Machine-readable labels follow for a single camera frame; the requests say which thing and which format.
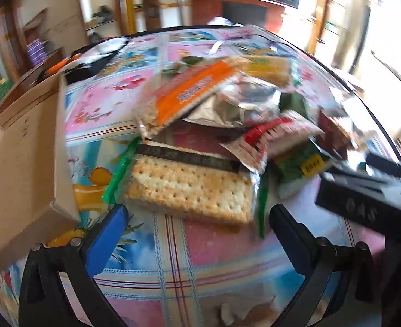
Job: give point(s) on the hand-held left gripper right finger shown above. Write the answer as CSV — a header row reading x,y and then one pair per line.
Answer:
x,y
295,248

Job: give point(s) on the silver foil snack packet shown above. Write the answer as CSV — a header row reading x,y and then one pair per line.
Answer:
x,y
234,109

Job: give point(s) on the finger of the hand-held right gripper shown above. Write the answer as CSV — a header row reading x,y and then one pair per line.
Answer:
x,y
387,165

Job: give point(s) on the printed tablecloth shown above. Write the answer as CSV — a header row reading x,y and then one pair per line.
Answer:
x,y
200,272

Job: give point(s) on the red and white snack packet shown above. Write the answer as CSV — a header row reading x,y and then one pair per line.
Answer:
x,y
254,139

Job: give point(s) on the brown cardboard box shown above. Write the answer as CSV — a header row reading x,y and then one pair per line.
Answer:
x,y
23,160

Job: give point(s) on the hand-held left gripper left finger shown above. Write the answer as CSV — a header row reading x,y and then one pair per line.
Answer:
x,y
106,235

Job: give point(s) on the yellow-green cracker packet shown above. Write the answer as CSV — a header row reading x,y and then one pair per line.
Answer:
x,y
271,66

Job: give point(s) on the white plastic bag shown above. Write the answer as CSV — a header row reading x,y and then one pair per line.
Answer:
x,y
220,21

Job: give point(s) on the green pea snack packet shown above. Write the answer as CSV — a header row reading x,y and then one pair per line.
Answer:
x,y
299,167
292,104

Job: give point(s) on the green-edged cracker packet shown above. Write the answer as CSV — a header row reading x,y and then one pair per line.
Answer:
x,y
186,184

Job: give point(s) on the dark red snack packet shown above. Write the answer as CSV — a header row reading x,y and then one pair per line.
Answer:
x,y
334,126

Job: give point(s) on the grey shoe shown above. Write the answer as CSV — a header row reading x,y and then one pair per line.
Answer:
x,y
101,13

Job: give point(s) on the wooden chair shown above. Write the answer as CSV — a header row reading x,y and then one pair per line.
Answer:
x,y
152,6

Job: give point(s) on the orange printed bag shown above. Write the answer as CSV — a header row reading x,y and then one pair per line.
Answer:
x,y
59,66

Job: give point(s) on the reddish wooden tv cabinet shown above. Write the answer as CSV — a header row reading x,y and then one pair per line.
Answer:
x,y
210,10

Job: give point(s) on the orange cracker packet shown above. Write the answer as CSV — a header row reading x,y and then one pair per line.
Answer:
x,y
186,92

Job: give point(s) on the black and white cloth bag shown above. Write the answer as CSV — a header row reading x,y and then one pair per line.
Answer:
x,y
98,52

